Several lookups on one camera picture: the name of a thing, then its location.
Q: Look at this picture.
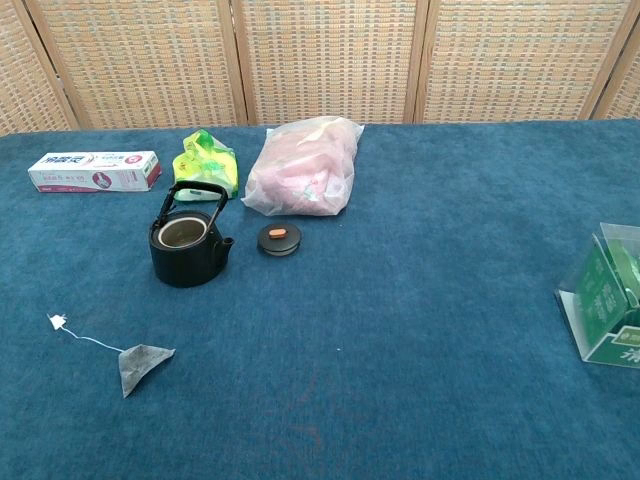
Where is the grey pyramid tea bag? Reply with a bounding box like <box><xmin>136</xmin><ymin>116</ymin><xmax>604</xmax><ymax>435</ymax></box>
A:
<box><xmin>47</xmin><ymin>313</ymin><xmax>177</xmax><ymax>399</ymax></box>

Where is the black teapot lid orange knob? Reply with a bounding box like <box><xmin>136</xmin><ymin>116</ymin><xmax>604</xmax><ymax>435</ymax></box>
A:
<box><xmin>256</xmin><ymin>224</ymin><xmax>303</xmax><ymax>259</ymax></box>

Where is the pink cloth in clear bag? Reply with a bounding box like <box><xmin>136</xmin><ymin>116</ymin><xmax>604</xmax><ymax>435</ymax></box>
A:
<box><xmin>241</xmin><ymin>115</ymin><xmax>365</xmax><ymax>218</ymax></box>

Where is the black cast iron teapot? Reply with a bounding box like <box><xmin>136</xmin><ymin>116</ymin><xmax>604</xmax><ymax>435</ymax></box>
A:
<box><xmin>148</xmin><ymin>181</ymin><xmax>236</xmax><ymax>289</ymax></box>

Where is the blue table cloth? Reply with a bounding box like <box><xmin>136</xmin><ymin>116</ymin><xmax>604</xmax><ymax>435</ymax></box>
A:
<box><xmin>0</xmin><ymin>118</ymin><xmax>640</xmax><ymax>480</ymax></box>

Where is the yellow green tissue pack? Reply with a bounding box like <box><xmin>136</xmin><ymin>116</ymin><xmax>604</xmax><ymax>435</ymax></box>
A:
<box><xmin>172</xmin><ymin>128</ymin><xmax>239</xmax><ymax>202</ymax></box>

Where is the woven rattan folding screen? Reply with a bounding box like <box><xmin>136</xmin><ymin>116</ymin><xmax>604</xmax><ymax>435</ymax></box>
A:
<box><xmin>0</xmin><ymin>0</ymin><xmax>640</xmax><ymax>135</ymax></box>

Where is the white toothpaste box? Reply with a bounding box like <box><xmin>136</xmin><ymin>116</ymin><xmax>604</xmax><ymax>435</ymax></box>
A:
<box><xmin>27</xmin><ymin>150</ymin><xmax>163</xmax><ymax>194</ymax></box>

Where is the clear box of green sachets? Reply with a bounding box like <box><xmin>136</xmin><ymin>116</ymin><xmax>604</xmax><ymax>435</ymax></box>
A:
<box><xmin>555</xmin><ymin>221</ymin><xmax>640</xmax><ymax>370</ymax></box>

